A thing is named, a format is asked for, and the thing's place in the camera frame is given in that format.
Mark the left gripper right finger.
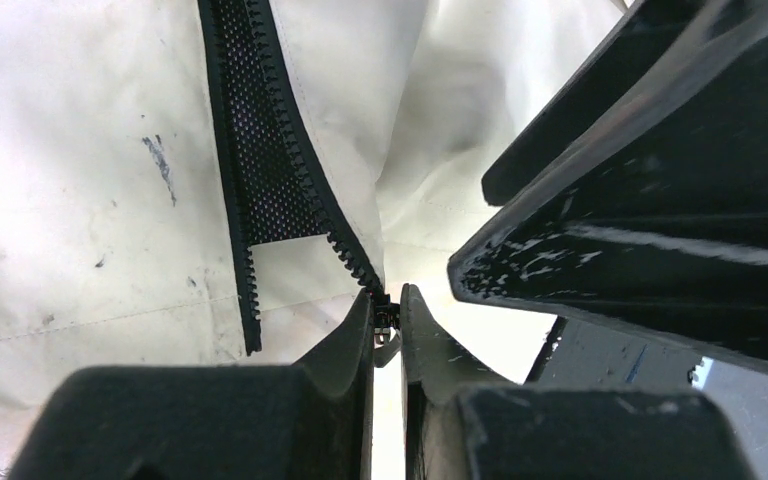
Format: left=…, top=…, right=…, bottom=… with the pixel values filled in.
left=400, top=284, right=755, bottom=479

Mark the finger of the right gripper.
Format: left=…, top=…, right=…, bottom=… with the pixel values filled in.
left=448, top=35, right=768, bottom=375
left=481, top=0, right=768, bottom=207

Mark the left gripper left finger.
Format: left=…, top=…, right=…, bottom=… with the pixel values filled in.
left=9, top=294, right=374, bottom=479

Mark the cream zip-up jacket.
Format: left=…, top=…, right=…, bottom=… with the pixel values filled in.
left=0, top=1, right=628, bottom=479

